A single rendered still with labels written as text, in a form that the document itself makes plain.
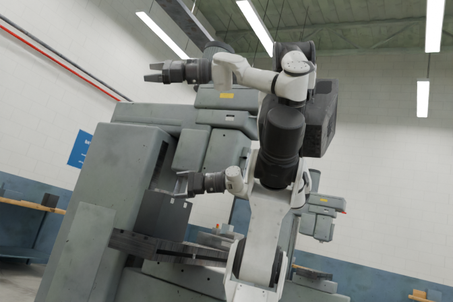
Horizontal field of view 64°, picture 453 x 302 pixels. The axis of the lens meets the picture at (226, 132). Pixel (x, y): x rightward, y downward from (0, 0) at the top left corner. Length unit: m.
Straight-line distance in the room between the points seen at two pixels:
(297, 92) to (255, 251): 0.54
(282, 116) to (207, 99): 1.09
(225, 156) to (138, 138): 0.54
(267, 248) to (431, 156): 7.56
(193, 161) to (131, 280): 0.69
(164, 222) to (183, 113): 0.81
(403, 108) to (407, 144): 0.85
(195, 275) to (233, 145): 0.69
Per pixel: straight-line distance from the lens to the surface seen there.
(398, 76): 9.44
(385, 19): 8.77
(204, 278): 1.84
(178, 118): 2.22
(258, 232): 1.27
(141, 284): 2.05
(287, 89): 1.13
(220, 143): 2.02
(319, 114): 1.30
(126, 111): 2.51
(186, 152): 2.09
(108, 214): 2.17
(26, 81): 6.12
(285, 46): 1.39
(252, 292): 1.30
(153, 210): 1.62
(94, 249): 2.19
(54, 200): 5.74
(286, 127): 1.06
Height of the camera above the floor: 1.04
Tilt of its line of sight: 16 degrees up
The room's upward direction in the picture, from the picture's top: 14 degrees clockwise
